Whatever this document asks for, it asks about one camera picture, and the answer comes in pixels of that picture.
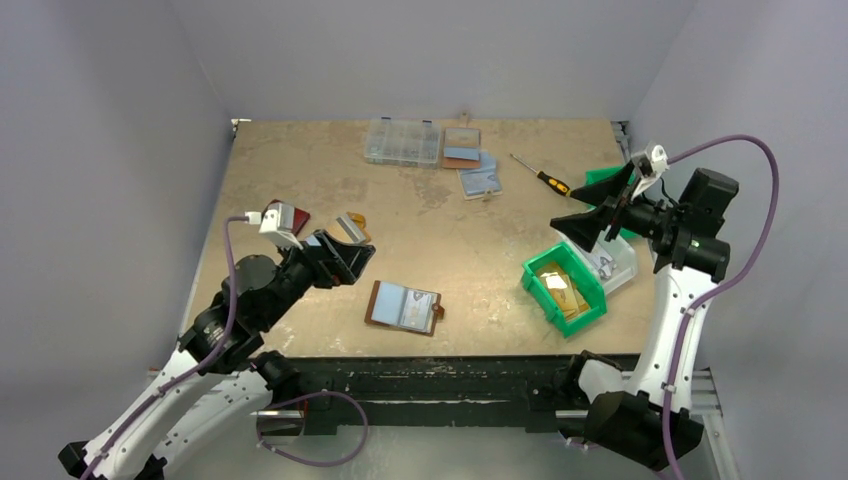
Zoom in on brown leather card holder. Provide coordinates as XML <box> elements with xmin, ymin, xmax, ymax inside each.
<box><xmin>363</xmin><ymin>280</ymin><xmax>445</xmax><ymax>336</ymax></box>

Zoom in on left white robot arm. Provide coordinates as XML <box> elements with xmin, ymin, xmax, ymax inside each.
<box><xmin>58</xmin><ymin>230</ymin><xmax>376</xmax><ymax>479</ymax></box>

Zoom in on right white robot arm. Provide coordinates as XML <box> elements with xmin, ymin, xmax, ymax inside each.
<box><xmin>550</xmin><ymin>165</ymin><xmax>739</xmax><ymax>472</ymax></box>

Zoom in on open tan card holder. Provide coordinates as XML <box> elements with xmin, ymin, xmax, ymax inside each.
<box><xmin>299</xmin><ymin>212</ymin><xmax>371</xmax><ymax>249</ymax></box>

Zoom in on dark red card holder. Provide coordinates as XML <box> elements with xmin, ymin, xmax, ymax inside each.
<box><xmin>263</xmin><ymin>199</ymin><xmax>310</xmax><ymax>236</ymax></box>

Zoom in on green bin with cards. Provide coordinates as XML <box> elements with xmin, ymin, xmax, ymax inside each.
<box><xmin>521</xmin><ymin>243</ymin><xmax>608</xmax><ymax>337</ymax></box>

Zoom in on silver VIP card right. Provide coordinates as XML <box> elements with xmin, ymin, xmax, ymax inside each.
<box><xmin>398</xmin><ymin>289</ymin><xmax>438</xmax><ymax>333</ymax></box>

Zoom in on blue transparent card sleeve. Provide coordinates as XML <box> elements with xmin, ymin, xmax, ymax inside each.
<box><xmin>457</xmin><ymin>151</ymin><xmax>503</xmax><ymax>200</ymax></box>

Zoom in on open brown card holder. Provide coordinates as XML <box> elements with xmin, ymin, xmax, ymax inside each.
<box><xmin>441</xmin><ymin>127</ymin><xmax>481</xmax><ymax>169</ymax></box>

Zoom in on green bin far right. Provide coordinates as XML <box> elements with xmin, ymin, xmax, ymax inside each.
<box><xmin>585</xmin><ymin>166</ymin><xmax>638</xmax><ymax>240</ymax></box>

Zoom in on white small bin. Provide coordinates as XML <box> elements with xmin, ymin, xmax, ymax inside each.
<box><xmin>559</xmin><ymin>233</ymin><xmax>638</xmax><ymax>296</ymax></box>

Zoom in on yellow black screwdriver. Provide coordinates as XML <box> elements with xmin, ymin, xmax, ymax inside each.
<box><xmin>510</xmin><ymin>153</ymin><xmax>571</xmax><ymax>197</ymax></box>

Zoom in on clear plastic organizer box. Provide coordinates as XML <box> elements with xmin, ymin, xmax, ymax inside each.
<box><xmin>363</xmin><ymin>117</ymin><xmax>443</xmax><ymax>169</ymax></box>

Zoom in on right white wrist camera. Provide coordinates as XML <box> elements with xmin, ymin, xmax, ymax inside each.
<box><xmin>630</xmin><ymin>143</ymin><xmax>668</xmax><ymax>200</ymax></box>

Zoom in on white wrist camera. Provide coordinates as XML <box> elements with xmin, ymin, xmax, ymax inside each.
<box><xmin>245</xmin><ymin>200</ymin><xmax>310</xmax><ymax>249</ymax></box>
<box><xmin>630</xmin><ymin>143</ymin><xmax>668</xmax><ymax>200</ymax></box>

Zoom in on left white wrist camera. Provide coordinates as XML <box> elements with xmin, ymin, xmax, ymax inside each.
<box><xmin>245</xmin><ymin>200</ymin><xmax>310</xmax><ymax>249</ymax></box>

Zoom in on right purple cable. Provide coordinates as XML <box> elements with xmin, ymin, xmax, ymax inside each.
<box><xmin>563</xmin><ymin>134</ymin><xmax>781</xmax><ymax>480</ymax></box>

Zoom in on purple cable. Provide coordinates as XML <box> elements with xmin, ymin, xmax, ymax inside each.
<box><xmin>78</xmin><ymin>215</ymin><xmax>370</xmax><ymax>480</ymax></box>
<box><xmin>563</xmin><ymin>134</ymin><xmax>781</xmax><ymax>480</ymax></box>

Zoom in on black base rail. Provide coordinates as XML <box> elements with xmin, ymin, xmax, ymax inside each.
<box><xmin>259</xmin><ymin>354</ymin><xmax>589</xmax><ymax>435</ymax></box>

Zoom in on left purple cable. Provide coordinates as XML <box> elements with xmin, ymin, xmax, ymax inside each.
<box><xmin>78</xmin><ymin>215</ymin><xmax>370</xmax><ymax>480</ymax></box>

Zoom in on aluminium frame rail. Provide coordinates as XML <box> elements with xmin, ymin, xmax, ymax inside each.
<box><xmin>119</xmin><ymin>369</ymin><xmax>740</xmax><ymax>480</ymax></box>

